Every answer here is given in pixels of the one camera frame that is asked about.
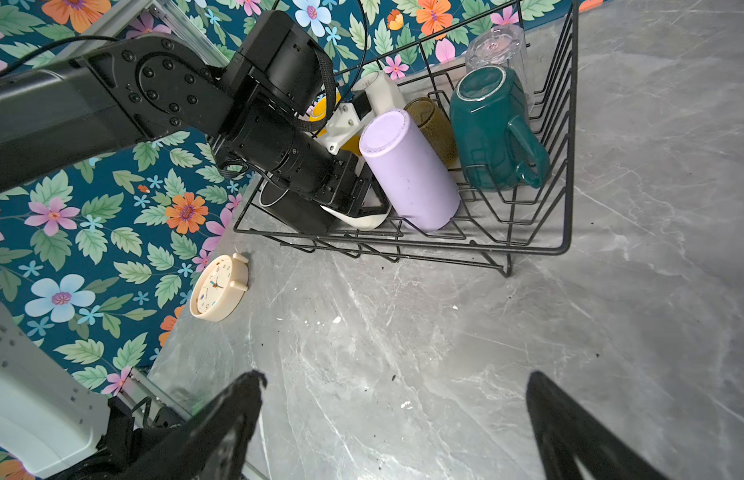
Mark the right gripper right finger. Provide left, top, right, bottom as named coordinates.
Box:
left=526, top=371, right=666, bottom=479

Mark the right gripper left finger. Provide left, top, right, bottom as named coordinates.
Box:
left=119, top=370, right=267, bottom=479

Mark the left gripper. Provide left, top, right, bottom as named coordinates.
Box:
left=287, top=137, right=391, bottom=218

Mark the black mug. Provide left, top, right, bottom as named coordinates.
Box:
left=259, top=181, right=336, bottom=235

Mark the yellow mug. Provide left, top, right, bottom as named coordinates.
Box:
left=308, top=97, right=344, bottom=125

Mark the lilac plastic cup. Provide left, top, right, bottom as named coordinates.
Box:
left=360, top=109, right=461, bottom=233

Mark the white cream mug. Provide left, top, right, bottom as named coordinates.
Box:
left=352, top=71, right=407, bottom=116

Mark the olive glass cup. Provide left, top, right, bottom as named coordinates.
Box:
left=405, top=97, right=459, bottom=169

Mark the black wire dish rack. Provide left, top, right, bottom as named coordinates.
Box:
left=232, top=1, right=580, bottom=277

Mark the dark green mug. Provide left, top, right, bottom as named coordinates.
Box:
left=450, top=65, right=551, bottom=191

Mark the clear plastic cup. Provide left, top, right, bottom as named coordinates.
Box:
left=466, top=24, right=534, bottom=111

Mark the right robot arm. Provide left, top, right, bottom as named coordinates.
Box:
left=0, top=302, right=660, bottom=479

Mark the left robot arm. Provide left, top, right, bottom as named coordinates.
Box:
left=0, top=11, right=390, bottom=217

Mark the pink alarm clock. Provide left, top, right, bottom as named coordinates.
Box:
left=189, top=252, right=250, bottom=322

